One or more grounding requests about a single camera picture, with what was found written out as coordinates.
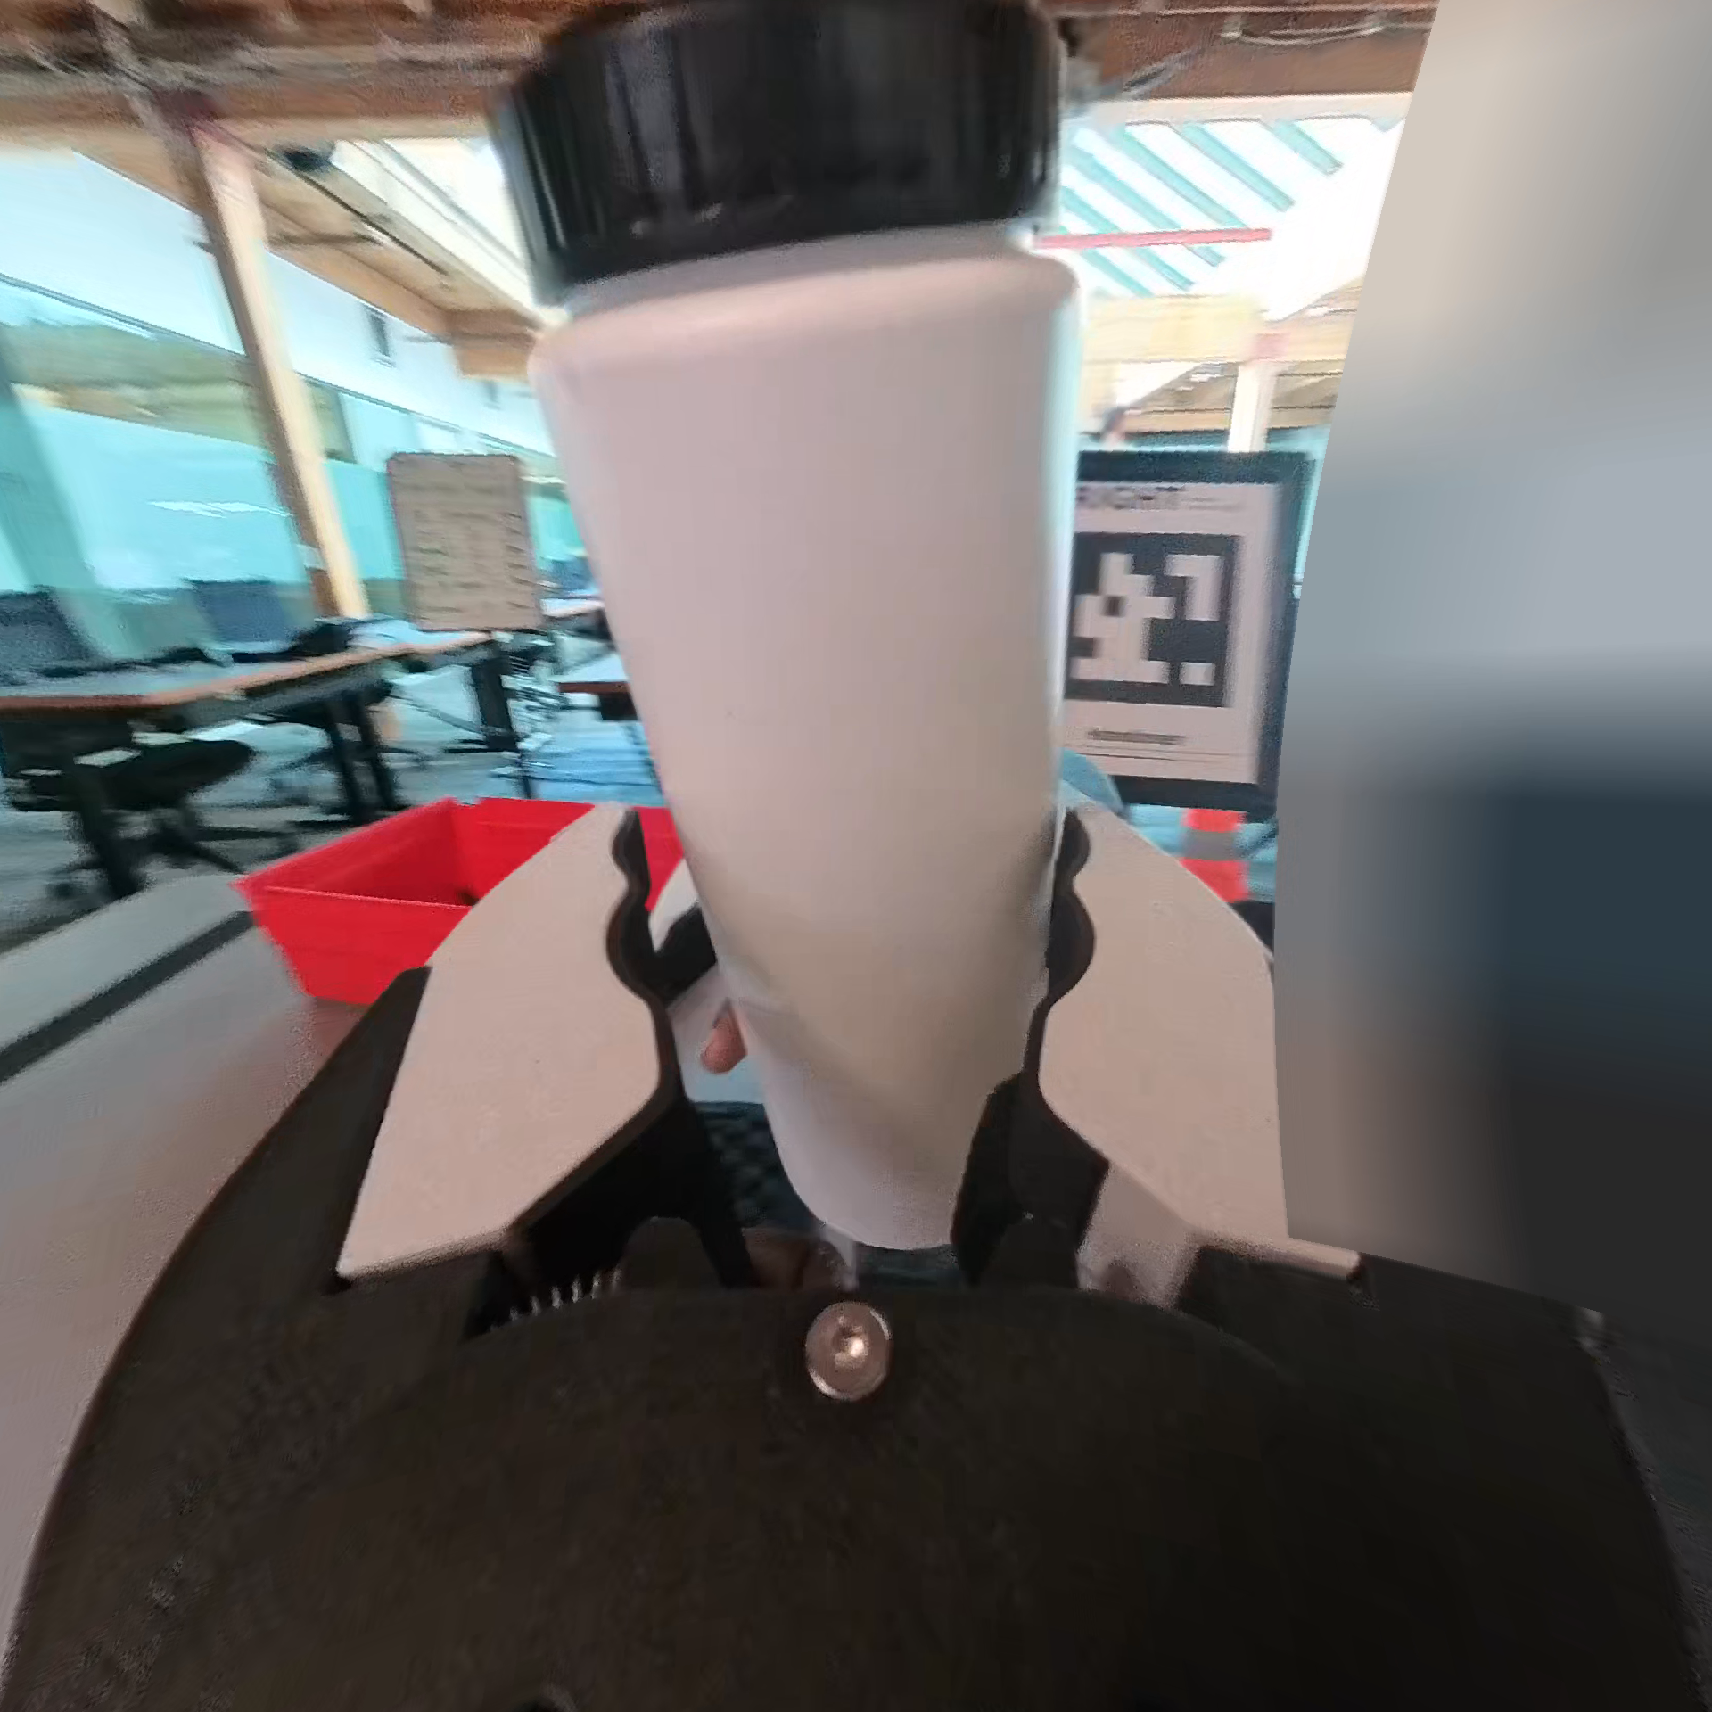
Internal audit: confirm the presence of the red plastic bin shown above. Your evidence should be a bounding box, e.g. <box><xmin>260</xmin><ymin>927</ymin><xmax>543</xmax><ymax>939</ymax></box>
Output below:
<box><xmin>233</xmin><ymin>797</ymin><xmax>688</xmax><ymax>1004</ymax></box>

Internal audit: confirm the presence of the white bottle with black cap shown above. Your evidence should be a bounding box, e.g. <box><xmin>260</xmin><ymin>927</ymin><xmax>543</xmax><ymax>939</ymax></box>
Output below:
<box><xmin>490</xmin><ymin>0</ymin><xmax>1086</xmax><ymax>1253</ymax></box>

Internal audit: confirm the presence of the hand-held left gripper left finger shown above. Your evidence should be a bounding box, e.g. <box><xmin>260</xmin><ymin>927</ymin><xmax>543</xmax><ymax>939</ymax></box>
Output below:
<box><xmin>335</xmin><ymin>803</ymin><xmax>688</xmax><ymax>1289</ymax></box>

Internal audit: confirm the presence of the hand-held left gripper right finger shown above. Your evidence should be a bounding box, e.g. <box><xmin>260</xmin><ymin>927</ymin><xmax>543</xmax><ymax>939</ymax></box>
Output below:
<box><xmin>1031</xmin><ymin>803</ymin><xmax>1362</xmax><ymax>1301</ymax></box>

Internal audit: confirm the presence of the orange striped traffic cone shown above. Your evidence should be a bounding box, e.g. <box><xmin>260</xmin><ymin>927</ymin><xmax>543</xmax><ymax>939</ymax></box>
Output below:
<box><xmin>1183</xmin><ymin>806</ymin><xmax>1255</xmax><ymax>901</ymax></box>

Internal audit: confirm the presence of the wooden office desk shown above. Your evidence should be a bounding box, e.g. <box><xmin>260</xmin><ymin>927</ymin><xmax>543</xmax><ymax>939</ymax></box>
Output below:
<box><xmin>555</xmin><ymin>647</ymin><xmax>633</xmax><ymax>725</ymax></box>
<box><xmin>0</xmin><ymin>626</ymin><xmax>502</xmax><ymax>901</ymax></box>

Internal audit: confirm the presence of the tag poster on black stand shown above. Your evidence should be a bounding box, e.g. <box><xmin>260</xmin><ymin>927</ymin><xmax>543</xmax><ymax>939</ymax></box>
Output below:
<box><xmin>1061</xmin><ymin>449</ymin><xmax>1317</xmax><ymax>812</ymax></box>

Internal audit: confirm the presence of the black office chair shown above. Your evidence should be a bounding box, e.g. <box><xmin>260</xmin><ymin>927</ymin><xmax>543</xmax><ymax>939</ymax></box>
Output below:
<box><xmin>0</xmin><ymin>736</ymin><xmax>260</xmax><ymax>901</ymax></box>

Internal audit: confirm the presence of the whiteboard on black stand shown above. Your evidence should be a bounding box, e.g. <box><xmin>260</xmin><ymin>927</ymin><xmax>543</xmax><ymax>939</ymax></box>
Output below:
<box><xmin>384</xmin><ymin>452</ymin><xmax>544</xmax><ymax>633</ymax></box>

